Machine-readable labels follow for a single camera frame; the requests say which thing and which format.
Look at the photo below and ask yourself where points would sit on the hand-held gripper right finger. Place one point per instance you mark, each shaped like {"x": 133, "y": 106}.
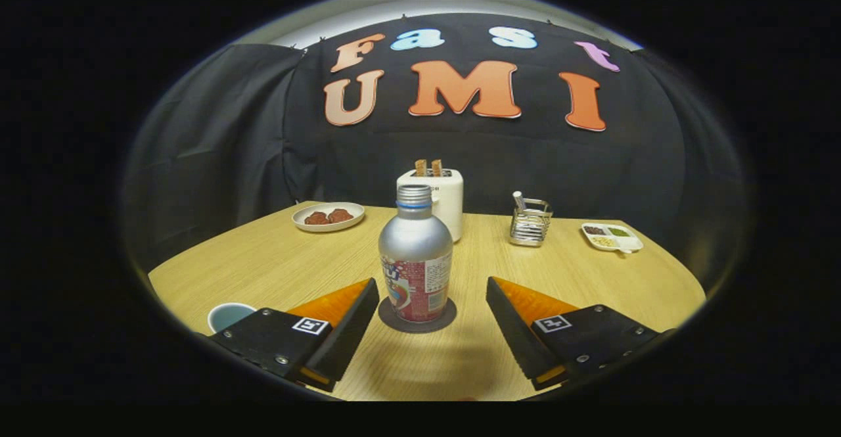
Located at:
{"x": 516, "y": 332}

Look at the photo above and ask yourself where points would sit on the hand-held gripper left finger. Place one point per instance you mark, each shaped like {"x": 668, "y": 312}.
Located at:
{"x": 348, "y": 335}

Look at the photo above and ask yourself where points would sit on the dark round coaster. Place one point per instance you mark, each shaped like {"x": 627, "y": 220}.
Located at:
{"x": 394, "y": 322}

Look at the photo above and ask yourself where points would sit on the silver juice bottle red label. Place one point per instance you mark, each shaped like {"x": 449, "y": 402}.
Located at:
{"x": 415, "y": 253}

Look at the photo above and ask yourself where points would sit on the white cup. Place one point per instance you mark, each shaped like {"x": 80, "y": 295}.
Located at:
{"x": 227, "y": 315}

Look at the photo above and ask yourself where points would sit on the wooden table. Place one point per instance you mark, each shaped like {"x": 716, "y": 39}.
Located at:
{"x": 276, "y": 266}

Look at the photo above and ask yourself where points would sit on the white round plate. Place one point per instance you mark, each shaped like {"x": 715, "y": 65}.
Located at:
{"x": 328, "y": 227}

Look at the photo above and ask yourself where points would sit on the brown meat piece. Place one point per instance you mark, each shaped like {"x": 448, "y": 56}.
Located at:
{"x": 340, "y": 215}
{"x": 317, "y": 218}

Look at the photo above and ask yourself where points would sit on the white divided dish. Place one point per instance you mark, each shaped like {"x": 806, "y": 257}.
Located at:
{"x": 624, "y": 243}

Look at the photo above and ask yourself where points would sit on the white toaster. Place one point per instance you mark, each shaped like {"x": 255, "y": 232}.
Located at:
{"x": 450, "y": 204}

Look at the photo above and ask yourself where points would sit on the brown toast slice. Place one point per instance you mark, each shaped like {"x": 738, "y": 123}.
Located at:
{"x": 437, "y": 167}
{"x": 420, "y": 167}

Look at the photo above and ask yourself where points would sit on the black backdrop cloth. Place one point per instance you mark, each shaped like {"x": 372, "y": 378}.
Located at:
{"x": 217, "y": 135}

